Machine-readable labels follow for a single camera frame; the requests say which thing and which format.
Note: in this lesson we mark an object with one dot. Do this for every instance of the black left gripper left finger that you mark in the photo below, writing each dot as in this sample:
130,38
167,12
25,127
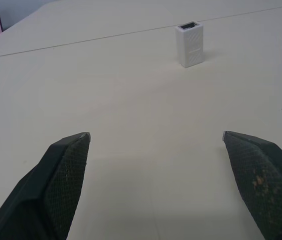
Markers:
43,190

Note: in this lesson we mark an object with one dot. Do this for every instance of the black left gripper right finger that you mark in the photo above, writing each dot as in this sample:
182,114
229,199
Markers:
263,185

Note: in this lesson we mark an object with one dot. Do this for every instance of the white rectangular plastic box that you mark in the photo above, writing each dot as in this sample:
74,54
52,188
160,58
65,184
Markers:
190,45

